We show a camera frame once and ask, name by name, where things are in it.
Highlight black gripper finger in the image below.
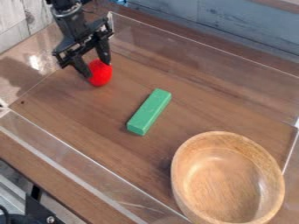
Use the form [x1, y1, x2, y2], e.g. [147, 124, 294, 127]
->
[71, 54, 92, 79]
[96, 31, 112, 65]

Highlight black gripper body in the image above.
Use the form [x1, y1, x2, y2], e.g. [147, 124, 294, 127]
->
[52, 17, 114, 68]

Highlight red plush toy green stem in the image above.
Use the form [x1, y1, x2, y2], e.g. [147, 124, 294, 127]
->
[88, 59, 112, 87]

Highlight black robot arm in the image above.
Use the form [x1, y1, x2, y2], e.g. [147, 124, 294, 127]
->
[46, 0, 114, 79]

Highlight green rectangular block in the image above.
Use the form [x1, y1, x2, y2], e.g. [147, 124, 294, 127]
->
[126, 88, 172, 136]

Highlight black clamp with bolt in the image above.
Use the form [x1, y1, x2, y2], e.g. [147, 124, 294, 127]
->
[24, 195, 66, 224]

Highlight oval wooden bowl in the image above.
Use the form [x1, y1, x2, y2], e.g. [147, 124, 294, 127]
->
[171, 131, 286, 224]

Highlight clear acrylic corner bracket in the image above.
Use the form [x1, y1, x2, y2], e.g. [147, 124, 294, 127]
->
[107, 11, 115, 31]

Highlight clear acrylic front wall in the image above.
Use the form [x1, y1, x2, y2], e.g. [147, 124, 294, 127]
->
[0, 108, 191, 224]

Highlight clear acrylic wall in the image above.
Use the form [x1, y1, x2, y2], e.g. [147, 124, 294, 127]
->
[110, 12, 299, 126]
[0, 108, 191, 224]

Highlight clear acrylic back wall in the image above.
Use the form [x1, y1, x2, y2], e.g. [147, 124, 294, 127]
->
[110, 12, 299, 126]

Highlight black cable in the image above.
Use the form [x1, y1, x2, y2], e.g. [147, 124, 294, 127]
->
[0, 204, 12, 224]

